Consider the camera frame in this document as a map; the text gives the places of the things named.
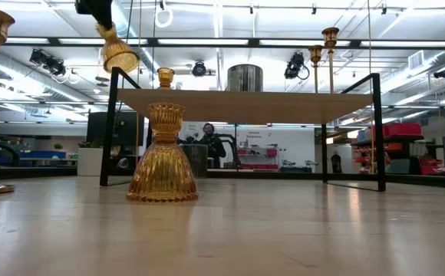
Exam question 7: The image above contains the white hanging ring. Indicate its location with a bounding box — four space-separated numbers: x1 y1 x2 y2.
154 6 174 29

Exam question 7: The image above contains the wooden shelf riser black frame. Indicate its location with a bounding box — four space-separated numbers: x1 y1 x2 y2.
98 67 387 192

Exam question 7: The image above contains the black aluminium rig frame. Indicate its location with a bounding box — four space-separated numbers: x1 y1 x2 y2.
0 36 445 49

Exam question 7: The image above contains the black monitor screen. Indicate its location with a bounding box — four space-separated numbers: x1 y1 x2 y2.
86 110 146 148

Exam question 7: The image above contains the amber ribbed glass candle holder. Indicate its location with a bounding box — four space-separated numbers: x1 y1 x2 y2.
156 67 176 90
125 102 199 203
96 21 140 74

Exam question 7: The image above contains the small plant in white pot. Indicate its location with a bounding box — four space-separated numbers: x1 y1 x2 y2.
77 138 105 177

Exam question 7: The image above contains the person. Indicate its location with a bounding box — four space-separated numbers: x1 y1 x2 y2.
198 122 227 169

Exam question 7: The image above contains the red bin storage rack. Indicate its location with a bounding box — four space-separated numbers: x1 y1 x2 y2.
351 122 445 177

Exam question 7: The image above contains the black overhead camera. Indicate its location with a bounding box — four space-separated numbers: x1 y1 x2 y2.
190 60 208 78
29 48 67 77
283 51 311 81

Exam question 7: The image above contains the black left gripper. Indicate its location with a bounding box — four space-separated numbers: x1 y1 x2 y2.
74 0 114 31

